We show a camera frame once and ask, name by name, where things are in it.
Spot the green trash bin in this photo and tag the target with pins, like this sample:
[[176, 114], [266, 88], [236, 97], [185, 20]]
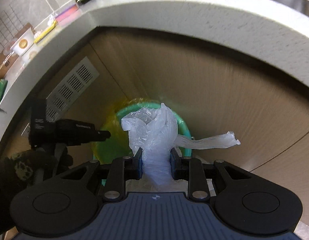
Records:
[[153, 128]]

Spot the clear plastic bag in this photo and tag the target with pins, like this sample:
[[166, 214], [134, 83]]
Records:
[[154, 128]]

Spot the cabinet vent grille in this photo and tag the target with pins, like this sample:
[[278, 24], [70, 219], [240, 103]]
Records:
[[69, 89]]

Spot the pink purple sponge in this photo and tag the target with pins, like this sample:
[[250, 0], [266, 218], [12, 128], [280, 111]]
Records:
[[66, 13]]

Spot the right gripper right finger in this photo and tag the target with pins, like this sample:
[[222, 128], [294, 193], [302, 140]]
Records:
[[176, 165]]

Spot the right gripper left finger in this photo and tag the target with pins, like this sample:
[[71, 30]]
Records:
[[137, 165]]

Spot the yellow bin liner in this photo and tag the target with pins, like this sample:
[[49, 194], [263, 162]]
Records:
[[118, 144]]

